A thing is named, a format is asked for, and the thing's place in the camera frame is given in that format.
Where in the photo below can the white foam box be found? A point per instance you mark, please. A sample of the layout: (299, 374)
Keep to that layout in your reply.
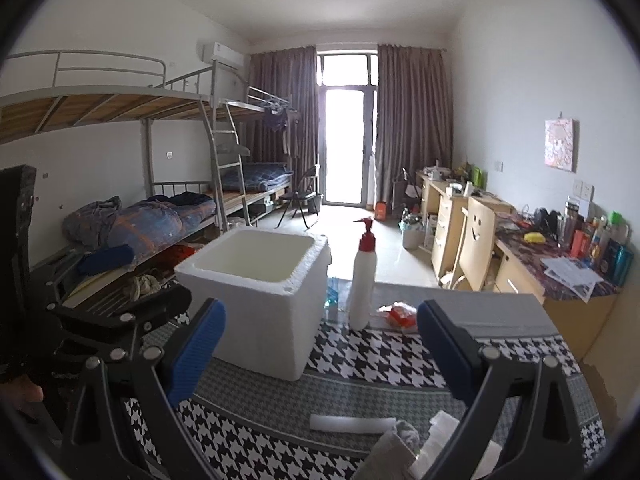
(260, 320)

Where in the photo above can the orange bag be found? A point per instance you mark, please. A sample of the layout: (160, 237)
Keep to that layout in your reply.
(383, 211)

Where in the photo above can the houndstooth tablecloth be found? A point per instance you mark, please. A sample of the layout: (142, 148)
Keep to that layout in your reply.
(360, 360)

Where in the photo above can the white waste bin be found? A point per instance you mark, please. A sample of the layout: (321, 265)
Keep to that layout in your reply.
(412, 235)

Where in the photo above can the white lotion bottle red pump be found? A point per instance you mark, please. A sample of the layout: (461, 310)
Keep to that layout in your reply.
(361, 285)

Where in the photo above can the row of toiletry bottles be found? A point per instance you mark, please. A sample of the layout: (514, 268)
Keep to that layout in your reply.
(600, 245)

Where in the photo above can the glass balcony door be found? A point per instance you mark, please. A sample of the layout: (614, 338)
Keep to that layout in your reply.
(347, 135)

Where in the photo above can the yellow object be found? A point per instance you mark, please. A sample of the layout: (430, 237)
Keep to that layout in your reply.
(534, 237)

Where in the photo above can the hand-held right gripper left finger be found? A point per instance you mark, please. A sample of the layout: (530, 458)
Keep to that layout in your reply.
(200, 350)

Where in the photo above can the white foam strip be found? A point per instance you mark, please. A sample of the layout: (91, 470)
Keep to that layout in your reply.
(350, 423)

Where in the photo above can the brown curtain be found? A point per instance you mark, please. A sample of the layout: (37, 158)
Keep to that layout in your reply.
(410, 110)
(285, 90)

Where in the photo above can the white air conditioner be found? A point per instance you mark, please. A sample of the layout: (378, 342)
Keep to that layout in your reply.
(222, 54)

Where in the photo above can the person's left hand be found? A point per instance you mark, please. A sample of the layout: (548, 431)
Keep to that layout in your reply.
(25, 396)

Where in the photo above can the white printed papers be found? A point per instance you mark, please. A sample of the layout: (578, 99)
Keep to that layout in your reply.
(575, 277)

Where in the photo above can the hanging dark clothes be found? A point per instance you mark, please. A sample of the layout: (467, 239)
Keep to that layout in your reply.
(277, 120)

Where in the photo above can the folded blue cloth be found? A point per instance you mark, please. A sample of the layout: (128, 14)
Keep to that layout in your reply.
(105, 260)

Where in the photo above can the red snack wrapper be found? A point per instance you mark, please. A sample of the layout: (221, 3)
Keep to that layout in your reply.
(400, 316)

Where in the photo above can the black metal rack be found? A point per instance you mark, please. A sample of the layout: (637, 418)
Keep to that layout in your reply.
(405, 190)

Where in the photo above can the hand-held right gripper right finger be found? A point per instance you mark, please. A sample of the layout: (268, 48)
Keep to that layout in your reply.
(445, 355)

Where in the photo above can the green white plastic bag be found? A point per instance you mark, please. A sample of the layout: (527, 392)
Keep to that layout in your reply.
(440, 455)

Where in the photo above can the black folding chair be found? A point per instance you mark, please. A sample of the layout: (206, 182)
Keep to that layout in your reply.
(300, 195)

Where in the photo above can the blue orange patterned quilt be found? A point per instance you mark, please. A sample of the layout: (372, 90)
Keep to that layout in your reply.
(145, 220)

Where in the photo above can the grey cloth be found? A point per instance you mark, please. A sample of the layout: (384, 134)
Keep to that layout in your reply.
(395, 452)

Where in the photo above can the pink wall picture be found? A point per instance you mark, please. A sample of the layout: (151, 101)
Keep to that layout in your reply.
(559, 145)

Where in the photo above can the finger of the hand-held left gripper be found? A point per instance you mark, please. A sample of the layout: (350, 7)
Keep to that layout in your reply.
(67, 285)
(150, 307)

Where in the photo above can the wooden chair with smiley face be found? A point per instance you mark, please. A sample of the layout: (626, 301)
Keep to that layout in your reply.
(475, 240)

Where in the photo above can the metal bunk bed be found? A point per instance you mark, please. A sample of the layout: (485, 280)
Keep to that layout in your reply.
(260, 106)
(100, 100)

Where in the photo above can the dark blue quilt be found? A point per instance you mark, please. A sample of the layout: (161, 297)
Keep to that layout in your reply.
(255, 175)

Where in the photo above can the crumpled grey rag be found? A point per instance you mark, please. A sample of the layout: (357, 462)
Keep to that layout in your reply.
(142, 286)

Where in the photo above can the clear blue plastic bottle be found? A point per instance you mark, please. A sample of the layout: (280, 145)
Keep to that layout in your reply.
(334, 296)

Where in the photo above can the wooden desk with patterned cover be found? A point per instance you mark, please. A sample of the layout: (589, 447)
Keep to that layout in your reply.
(570, 320)

